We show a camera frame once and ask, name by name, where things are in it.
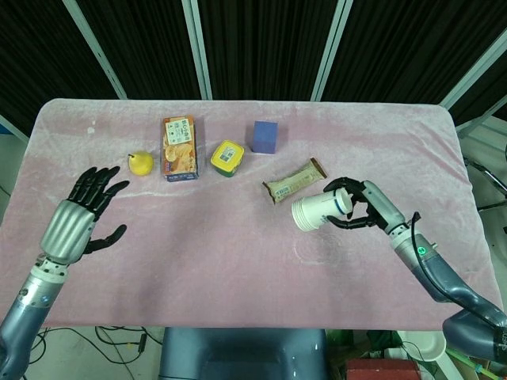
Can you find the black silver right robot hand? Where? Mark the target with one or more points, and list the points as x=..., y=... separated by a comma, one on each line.
x=386, y=210

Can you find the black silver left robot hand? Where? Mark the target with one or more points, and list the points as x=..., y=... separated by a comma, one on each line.
x=67, y=229

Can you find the white paper cup blue band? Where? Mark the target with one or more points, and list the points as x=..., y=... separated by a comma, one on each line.
x=299, y=213
x=293, y=213
x=328, y=206
x=296, y=213

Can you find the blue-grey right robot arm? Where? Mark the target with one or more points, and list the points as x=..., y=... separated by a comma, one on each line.
x=435, y=273

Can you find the brown beige snack bar wrapper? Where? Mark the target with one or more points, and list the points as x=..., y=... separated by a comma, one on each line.
x=293, y=180

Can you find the yellow pear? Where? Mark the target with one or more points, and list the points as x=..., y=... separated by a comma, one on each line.
x=142, y=164

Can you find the black metal stand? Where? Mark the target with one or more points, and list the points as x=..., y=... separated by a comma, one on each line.
x=489, y=174

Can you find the orange blue cookie box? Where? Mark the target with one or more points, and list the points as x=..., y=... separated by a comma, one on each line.
x=178, y=150

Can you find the purple foam cube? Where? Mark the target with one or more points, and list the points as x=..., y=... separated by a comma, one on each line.
x=264, y=138

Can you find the white bowl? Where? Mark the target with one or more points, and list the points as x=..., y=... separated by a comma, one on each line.
x=429, y=348

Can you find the pink velvet tablecloth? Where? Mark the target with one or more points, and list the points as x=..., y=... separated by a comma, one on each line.
x=222, y=257

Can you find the red box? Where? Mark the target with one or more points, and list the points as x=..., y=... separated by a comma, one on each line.
x=380, y=370

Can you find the black partition panel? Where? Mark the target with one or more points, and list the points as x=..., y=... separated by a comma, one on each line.
x=396, y=47
x=39, y=59
x=495, y=91
x=269, y=47
x=150, y=47

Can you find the green tub yellow lid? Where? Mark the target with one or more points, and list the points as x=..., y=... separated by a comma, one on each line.
x=226, y=156

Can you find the blue-grey robot torso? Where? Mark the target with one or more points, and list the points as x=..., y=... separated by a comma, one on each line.
x=237, y=356

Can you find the light partition frame post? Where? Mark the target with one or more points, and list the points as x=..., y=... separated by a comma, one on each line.
x=99, y=55
x=475, y=67
x=198, y=51
x=328, y=55
x=12, y=126

